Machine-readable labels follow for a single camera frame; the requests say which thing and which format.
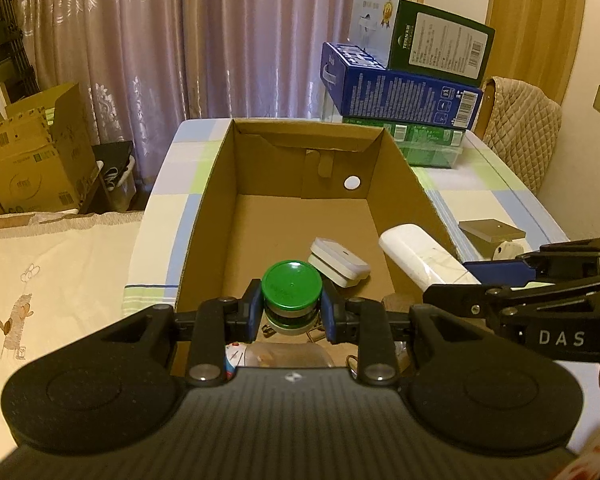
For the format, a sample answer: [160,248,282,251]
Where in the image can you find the pink sheer curtain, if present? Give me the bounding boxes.
[12,0,376,148]

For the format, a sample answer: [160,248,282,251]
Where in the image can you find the brown round object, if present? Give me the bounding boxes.
[380,293,417,312]

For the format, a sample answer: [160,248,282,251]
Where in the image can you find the cardboard shoebox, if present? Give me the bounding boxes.
[172,117,462,378]

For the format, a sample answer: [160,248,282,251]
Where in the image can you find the brown shipping carton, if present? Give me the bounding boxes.
[0,82,102,215]

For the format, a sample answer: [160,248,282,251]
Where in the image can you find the white charger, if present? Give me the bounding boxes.
[307,236,371,290]

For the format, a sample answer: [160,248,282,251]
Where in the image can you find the bright green carton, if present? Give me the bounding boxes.
[342,116,466,169]

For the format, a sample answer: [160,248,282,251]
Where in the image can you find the dark storage bin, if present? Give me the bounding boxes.
[79,140,137,213]

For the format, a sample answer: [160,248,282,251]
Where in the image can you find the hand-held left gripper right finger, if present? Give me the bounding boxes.
[322,287,487,387]

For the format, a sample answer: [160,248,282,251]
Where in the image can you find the beige quilted chair cover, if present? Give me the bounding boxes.
[482,76,564,197]

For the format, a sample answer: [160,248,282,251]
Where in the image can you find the small white gadget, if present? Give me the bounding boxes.
[494,241,524,262]

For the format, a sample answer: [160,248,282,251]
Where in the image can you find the white power bank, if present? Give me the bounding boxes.
[378,223,482,292]

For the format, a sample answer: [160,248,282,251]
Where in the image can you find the green lidded jar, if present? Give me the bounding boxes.
[260,259,325,336]

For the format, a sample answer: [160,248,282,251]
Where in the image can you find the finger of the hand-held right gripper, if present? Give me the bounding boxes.
[462,234,600,287]
[422,271,600,367]

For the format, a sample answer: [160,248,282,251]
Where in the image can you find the wooden chair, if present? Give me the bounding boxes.
[479,77,499,137]

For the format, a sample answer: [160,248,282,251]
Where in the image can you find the dark green carton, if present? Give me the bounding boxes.
[349,0,496,88]

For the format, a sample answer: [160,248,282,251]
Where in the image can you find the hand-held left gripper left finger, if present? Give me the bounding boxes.
[102,279,262,387]

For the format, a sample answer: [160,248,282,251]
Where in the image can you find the blue carton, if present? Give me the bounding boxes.
[320,42,484,132]

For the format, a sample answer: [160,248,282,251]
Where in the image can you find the cream embroidered blanket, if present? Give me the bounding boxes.
[0,210,146,441]

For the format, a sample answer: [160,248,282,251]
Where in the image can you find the small tan square box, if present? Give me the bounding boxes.
[457,218,527,262]

